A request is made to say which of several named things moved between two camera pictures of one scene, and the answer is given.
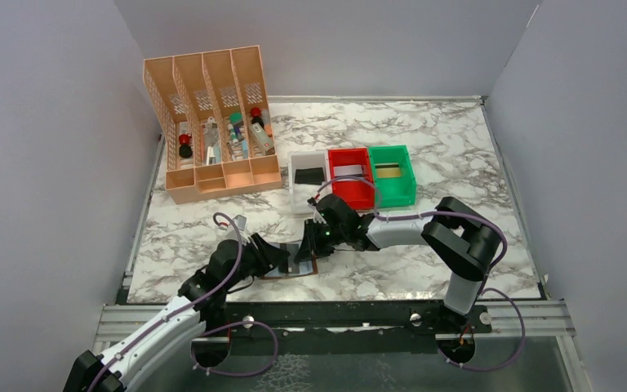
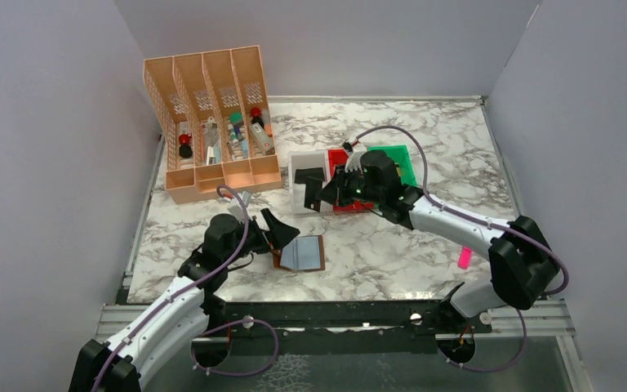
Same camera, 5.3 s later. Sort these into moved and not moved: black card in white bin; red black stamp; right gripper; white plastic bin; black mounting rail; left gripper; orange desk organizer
Moved: left gripper; right gripper
Not moved: red black stamp; white plastic bin; black card in white bin; orange desk organizer; black mounting rail
